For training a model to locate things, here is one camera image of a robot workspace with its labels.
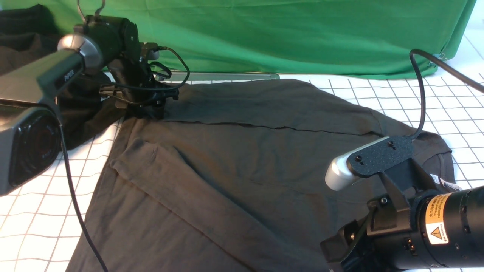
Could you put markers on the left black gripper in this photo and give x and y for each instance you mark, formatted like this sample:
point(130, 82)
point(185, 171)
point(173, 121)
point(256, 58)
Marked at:
point(137, 74)

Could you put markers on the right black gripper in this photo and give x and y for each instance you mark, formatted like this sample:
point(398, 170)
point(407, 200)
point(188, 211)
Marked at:
point(386, 240)

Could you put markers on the gray long-sleeve top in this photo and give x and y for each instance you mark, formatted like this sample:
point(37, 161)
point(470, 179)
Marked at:
point(232, 180)

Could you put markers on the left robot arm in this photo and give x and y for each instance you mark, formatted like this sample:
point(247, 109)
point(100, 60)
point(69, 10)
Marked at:
point(31, 129)

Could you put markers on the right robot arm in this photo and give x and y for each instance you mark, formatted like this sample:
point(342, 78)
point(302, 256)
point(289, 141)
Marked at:
point(447, 233)

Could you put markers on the pile of dark clothes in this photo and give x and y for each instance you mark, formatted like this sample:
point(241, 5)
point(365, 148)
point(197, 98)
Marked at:
point(29, 34)

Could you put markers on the green backdrop cloth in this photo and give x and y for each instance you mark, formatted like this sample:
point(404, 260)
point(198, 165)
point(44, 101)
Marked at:
point(370, 39)

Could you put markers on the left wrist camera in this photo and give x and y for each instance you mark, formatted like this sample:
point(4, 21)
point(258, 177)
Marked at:
point(149, 51)

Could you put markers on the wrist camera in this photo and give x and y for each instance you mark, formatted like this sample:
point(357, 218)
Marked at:
point(391, 158)
point(149, 51)

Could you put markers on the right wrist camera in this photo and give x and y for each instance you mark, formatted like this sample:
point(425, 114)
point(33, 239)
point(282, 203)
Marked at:
point(391, 158)

